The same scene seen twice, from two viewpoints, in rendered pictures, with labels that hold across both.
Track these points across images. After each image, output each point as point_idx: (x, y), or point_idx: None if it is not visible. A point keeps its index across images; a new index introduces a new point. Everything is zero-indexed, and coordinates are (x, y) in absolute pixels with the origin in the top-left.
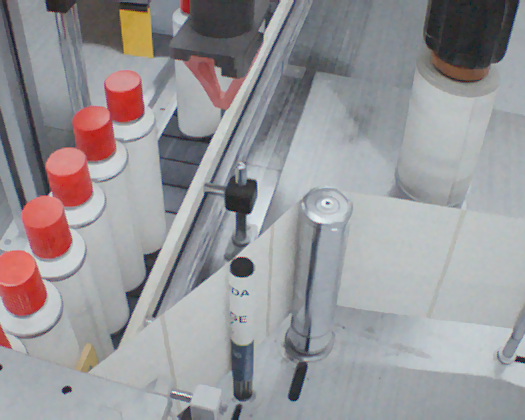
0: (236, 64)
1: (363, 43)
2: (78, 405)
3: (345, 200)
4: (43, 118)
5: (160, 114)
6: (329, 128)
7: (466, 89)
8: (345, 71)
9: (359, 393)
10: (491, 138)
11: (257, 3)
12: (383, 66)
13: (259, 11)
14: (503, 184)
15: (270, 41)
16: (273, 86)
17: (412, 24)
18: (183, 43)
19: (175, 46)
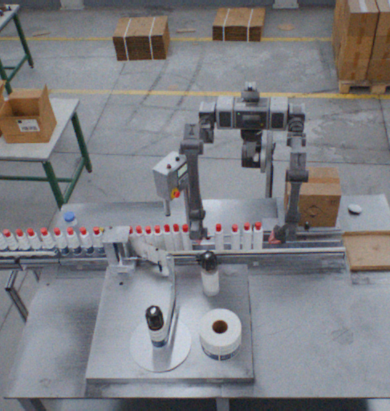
0: (188, 237)
1: (277, 275)
2: (124, 235)
3: (170, 257)
4: (222, 224)
5: None
6: (226, 270)
7: (202, 270)
8: (261, 273)
9: (164, 285)
10: (236, 300)
11: (205, 234)
12: (267, 281)
13: (203, 235)
14: (221, 303)
15: (247, 251)
16: (245, 260)
17: (294, 285)
18: (190, 229)
19: (189, 228)
